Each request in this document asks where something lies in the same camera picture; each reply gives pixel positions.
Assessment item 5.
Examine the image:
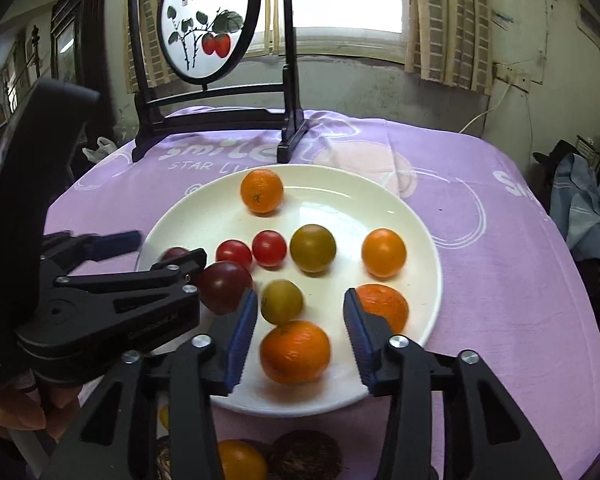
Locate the dark wooden cabinet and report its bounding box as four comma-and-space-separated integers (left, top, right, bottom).
50, 0, 116, 136

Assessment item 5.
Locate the checkered beige curtain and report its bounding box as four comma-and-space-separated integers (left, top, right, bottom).
125, 0, 181, 93
405, 0, 496, 96

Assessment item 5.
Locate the person's left hand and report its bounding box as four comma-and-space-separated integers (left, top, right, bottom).
0, 375, 83, 443

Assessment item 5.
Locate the white plastic bag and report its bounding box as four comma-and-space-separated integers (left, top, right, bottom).
82, 136, 116, 163

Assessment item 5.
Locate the wall vent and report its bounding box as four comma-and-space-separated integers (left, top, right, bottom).
575, 0, 600, 56

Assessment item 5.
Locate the white cable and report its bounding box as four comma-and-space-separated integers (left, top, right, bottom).
457, 80, 513, 136

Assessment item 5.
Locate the blue cloth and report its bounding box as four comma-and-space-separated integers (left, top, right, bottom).
550, 152, 600, 261

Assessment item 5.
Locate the white wall socket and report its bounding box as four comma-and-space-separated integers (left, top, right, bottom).
495, 62, 533, 92

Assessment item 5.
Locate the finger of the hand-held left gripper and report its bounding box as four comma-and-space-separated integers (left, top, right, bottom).
55, 248, 208, 311
42, 230, 143, 277

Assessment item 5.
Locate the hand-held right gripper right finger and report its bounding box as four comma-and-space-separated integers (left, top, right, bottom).
343, 287, 563, 480

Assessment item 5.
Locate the small green tomato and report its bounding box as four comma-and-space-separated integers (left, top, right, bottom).
260, 279, 305, 326

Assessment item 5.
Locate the red cherry tomato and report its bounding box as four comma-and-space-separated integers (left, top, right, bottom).
251, 230, 288, 268
215, 239, 254, 273

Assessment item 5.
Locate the purple printed tablecloth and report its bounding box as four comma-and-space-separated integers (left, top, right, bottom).
27, 105, 600, 480

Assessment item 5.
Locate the mandarin orange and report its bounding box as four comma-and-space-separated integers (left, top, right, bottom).
259, 320, 332, 386
355, 283, 410, 336

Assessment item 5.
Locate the black framed round painted screen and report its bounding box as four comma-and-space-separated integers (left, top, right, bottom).
128, 0, 311, 163

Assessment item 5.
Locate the white oval plate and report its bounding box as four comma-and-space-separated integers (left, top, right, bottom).
136, 164, 442, 418

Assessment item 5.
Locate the large green tomato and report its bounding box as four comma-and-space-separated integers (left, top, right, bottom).
289, 224, 338, 274

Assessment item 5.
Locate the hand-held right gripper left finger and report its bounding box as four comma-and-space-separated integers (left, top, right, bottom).
40, 288, 259, 480

